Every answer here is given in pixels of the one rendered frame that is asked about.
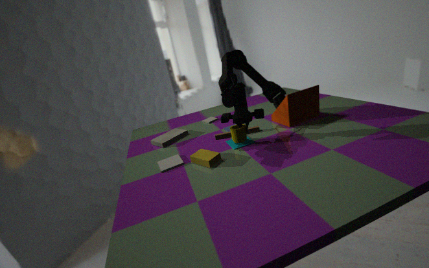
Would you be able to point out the yellow rectangular block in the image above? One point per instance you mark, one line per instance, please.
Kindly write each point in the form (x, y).
(205, 157)

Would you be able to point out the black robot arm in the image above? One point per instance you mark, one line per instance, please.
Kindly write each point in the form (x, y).
(233, 92)

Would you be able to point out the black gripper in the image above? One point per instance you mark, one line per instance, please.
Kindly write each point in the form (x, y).
(258, 113)

